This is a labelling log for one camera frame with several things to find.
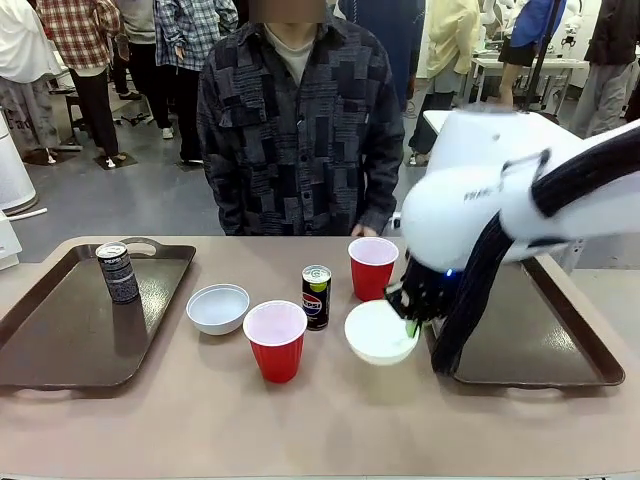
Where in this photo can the person in yellow shirt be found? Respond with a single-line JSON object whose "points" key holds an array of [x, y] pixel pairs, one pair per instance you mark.
{"points": [[447, 60]]}

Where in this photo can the white bowl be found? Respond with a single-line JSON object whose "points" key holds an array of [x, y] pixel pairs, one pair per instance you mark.
{"points": [[379, 335], [218, 310]]}

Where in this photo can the person's left hand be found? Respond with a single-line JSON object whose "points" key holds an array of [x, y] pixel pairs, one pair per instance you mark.
{"points": [[364, 230]]}

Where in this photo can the white background table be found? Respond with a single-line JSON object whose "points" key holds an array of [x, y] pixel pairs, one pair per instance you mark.
{"points": [[545, 70]]}

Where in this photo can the black pole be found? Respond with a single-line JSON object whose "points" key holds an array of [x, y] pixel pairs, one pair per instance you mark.
{"points": [[544, 50]]}

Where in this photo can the black Pepsi can green top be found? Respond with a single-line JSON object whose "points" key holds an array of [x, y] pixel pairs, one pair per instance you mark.
{"points": [[316, 297]]}

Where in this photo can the person in dark patchwork shirt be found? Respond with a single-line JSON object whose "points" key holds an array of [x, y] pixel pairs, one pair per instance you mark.
{"points": [[300, 150]]}

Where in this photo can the black Pepsi can silver top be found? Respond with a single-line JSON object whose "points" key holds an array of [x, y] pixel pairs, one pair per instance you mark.
{"points": [[117, 272]]}

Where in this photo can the person in blue plaid shirt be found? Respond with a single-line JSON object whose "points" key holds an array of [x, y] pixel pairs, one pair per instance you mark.
{"points": [[185, 60]]}

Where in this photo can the person in black jacket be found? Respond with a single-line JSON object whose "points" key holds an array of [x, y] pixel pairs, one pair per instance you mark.
{"points": [[607, 65]]}

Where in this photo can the brown plastic tray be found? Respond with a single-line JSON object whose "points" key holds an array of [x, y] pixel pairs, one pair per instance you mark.
{"points": [[85, 315], [525, 330]]}

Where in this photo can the person in red plaid shirt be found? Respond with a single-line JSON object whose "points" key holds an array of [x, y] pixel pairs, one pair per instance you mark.
{"points": [[82, 60]]}

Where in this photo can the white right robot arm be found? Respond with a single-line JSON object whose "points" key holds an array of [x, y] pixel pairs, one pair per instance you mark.
{"points": [[460, 190]]}

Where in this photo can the red plastic cup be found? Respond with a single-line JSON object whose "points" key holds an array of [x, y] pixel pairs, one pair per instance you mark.
{"points": [[276, 341], [371, 267]]}

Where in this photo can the white cylindrical appliance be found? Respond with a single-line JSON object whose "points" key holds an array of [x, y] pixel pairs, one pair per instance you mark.
{"points": [[12, 165]]}

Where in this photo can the white box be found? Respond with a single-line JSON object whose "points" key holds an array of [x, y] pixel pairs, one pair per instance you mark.
{"points": [[6, 242]]}

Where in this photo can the person in white shirt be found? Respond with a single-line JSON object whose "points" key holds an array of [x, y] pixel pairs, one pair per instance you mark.
{"points": [[25, 75]]}

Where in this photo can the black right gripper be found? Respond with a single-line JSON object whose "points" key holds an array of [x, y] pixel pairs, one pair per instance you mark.
{"points": [[419, 290]]}

